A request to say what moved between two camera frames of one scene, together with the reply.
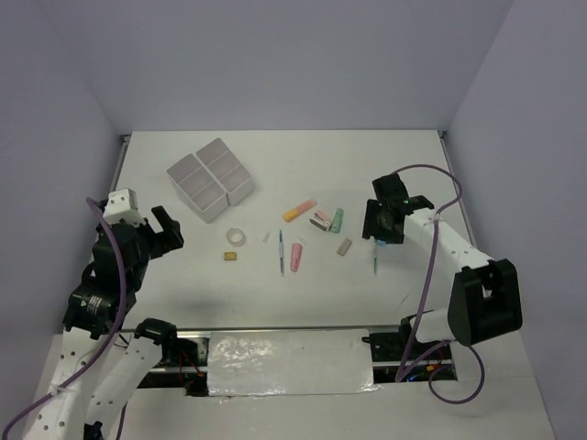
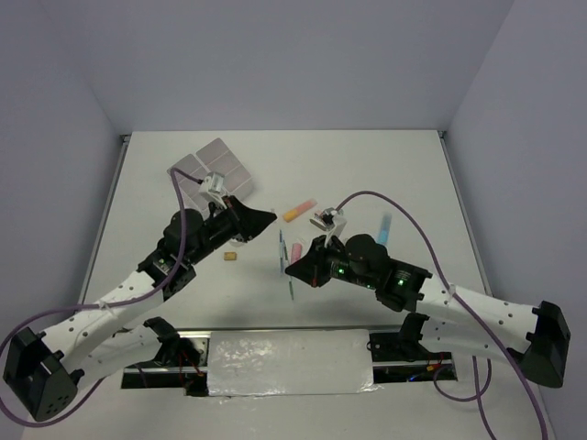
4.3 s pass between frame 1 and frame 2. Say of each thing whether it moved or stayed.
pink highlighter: stayed
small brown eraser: stayed
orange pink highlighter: stayed
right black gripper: moved
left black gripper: moved
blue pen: stayed
